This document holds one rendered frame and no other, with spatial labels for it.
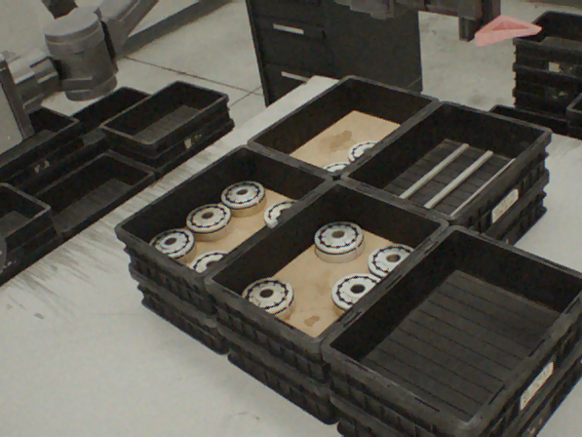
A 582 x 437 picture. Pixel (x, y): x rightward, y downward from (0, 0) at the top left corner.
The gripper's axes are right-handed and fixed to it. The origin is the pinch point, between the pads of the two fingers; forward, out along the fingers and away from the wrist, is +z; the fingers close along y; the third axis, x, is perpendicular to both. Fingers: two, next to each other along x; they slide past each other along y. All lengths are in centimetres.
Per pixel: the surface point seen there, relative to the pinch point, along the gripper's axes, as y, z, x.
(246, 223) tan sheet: 62, -70, -1
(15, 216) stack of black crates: 95, -182, 8
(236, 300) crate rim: 52, -44, 25
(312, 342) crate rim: 53, -25, 25
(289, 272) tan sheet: 62, -50, 6
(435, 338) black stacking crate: 63, -15, 5
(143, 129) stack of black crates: 94, -188, -53
